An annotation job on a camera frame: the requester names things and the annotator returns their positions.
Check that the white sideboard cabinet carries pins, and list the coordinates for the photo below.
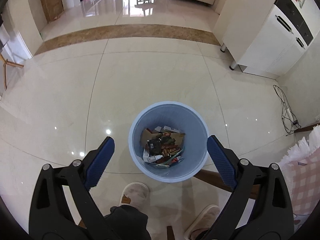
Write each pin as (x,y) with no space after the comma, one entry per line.
(262,42)

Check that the pile of colourful snack wrappers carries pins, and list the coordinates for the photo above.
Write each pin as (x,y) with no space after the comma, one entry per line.
(171,152)

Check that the red printed cardboard box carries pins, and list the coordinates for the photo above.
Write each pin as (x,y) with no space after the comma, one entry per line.
(178,137)

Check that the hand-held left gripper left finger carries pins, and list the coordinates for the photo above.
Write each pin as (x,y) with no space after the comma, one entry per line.
(100,162)

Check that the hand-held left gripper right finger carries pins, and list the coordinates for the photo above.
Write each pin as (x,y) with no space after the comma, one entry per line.
(222,162)

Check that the white power strip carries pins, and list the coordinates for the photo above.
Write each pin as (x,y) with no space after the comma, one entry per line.
(287,111)

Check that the beige fluffy slipper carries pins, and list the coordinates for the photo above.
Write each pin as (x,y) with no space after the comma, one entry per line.
(135,195)
(205,217)

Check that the person's dark trouser leg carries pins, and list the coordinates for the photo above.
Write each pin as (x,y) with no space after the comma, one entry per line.
(127,220)

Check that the pink checked cartoon tablecloth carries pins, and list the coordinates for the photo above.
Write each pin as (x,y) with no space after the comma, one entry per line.
(305,180)

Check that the blue plastic bin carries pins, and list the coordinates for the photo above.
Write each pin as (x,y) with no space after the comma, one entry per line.
(140,130)

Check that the wooden folding stand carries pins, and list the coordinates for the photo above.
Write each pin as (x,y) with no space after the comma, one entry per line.
(12,64)

